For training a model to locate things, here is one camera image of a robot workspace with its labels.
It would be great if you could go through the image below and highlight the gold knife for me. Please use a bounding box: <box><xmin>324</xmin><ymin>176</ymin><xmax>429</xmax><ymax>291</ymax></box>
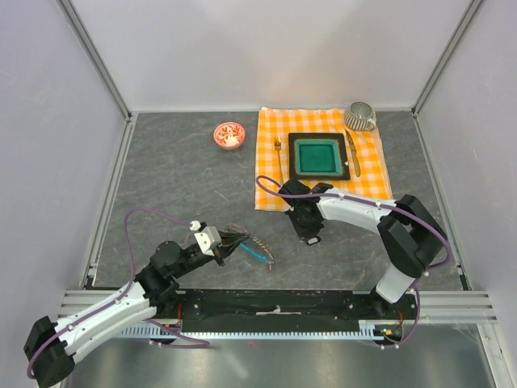
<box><xmin>346</xmin><ymin>130</ymin><xmax>361</xmax><ymax>177</ymax></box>

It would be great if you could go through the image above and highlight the gold fork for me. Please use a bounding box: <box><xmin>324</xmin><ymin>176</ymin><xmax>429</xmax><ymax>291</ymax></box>
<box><xmin>274</xmin><ymin>135</ymin><xmax>284</xmax><ymax>184</ymax></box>

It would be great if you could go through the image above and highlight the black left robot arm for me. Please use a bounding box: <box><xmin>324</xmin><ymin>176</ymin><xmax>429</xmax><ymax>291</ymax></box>
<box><xmin>23</xmin><ymin>226</ymin><xmax>250</xmax><ymax>387</ymax></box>

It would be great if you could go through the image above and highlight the black teal square plate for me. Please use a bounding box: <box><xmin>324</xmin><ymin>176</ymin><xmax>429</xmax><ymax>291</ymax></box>
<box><xmin>288</xmin><ymin>133</ymin><xmax>351</xmax><ymax>181</ymax></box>

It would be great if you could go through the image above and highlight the black key tag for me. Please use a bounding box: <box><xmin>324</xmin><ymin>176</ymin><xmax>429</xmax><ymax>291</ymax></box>
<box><xmin>305</xmin><ymin>236</ymin><xmax>321</xmax><ymax>246</ymax></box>

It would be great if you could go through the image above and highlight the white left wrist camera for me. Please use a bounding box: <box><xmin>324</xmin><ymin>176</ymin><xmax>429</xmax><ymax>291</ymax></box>
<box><xmin>189</xmin><ymin>221</ymin><xmax>221</xmax><ymax>256</ymax></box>

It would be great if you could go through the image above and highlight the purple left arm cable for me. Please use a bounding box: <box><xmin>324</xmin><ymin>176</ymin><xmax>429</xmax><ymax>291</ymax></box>
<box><xmin>26</xmin><ymin>207</ymin><xmax>211</xmax><ymax>379</ymax></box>

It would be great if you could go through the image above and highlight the slotted cable duct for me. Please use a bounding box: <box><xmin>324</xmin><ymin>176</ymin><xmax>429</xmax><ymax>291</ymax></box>
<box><xmin>116</xmin><ymin>322</ymin><xmax>395</xmax><ymax>341</ymax></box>

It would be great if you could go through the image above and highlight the striped ceramic mug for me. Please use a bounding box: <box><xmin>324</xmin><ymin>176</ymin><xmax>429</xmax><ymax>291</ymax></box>
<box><xmin>344</xmin><ymin>101</ymin><xmax>377</xmax><ymax>132</ymax></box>

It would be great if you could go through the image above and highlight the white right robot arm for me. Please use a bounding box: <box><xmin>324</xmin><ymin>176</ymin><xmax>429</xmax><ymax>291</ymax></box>
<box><xmin>278</xmin><ymin>179</ymin><xmax>451</xmax><ymax>318</ymax></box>

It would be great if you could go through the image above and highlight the orange checkered cloth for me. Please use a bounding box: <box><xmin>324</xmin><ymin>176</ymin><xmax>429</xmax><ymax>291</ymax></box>
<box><xmin>255</xmin><ymin>107</ymin><xmax>393</xmax><ymax>200</ymax></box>

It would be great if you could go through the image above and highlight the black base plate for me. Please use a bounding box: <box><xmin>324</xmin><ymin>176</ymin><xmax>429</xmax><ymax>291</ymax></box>
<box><xmin>156</xmin><ymin>289</ymin><xmax>417</xmax><ymax>334</ymax></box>

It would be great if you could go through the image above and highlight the red patterned bowl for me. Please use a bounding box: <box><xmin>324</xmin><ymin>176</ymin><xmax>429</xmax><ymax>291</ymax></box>
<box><xmin>213</xmin><ymin>122</ymin><xmax>246</xmax><ymax>150</ymax></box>

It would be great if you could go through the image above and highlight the aluminium frame rail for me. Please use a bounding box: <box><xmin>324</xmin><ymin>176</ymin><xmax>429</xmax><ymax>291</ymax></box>
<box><xmin>56</xmin><ymin>0</ymin><xmax>132</xmax><ymax>121</ymax></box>

